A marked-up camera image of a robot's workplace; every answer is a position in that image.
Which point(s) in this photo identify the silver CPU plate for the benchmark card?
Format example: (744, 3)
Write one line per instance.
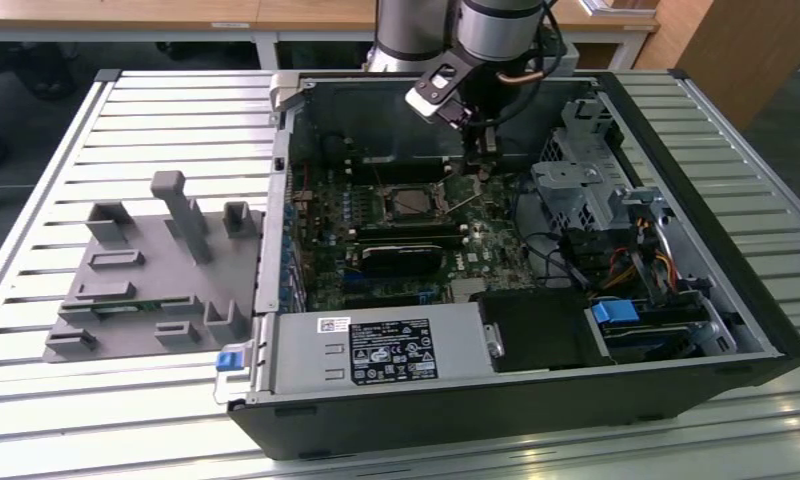
(413, 201)

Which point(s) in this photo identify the silver power supply unit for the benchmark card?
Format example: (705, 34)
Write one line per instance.
(306, 350)

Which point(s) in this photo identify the black RAM slot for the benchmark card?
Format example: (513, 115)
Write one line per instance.
(406, 230)
(406, 239)
(406, 161)

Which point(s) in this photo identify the CPU socket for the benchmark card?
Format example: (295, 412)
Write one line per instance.
(385, 202)

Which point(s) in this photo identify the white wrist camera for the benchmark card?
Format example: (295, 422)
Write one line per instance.
(422, 102)

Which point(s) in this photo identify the wooden desk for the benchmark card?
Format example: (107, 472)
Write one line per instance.
(106, 12)

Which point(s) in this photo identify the grey parts rack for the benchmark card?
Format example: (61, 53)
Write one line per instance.
(153, 280)

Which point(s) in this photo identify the wooden cabinet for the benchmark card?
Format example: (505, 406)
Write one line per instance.
(740, 50)

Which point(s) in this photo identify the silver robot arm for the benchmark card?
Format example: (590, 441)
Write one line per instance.
(500, 30)

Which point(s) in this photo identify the blue disk carrier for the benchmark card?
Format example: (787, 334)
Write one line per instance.
(613, 312)

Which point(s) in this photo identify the green motherboard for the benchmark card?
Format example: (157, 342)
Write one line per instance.
(493, 260)

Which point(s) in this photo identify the black PC case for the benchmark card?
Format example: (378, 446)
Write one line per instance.
(440, 425)

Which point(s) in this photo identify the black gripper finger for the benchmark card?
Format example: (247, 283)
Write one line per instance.
(472, 150)
(490, 147)

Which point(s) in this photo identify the silver chipset heatsink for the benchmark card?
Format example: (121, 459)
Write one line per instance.
(468, 290)

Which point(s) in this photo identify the silver drive cage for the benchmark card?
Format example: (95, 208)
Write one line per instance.
(566, 175)

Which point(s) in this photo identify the white paper stack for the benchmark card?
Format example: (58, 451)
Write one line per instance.
(596, 5)

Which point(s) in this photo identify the black graphics card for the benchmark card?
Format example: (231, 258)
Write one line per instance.
(400, 260)

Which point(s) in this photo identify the blue case latch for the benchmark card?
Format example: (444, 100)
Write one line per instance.
(229, 361)

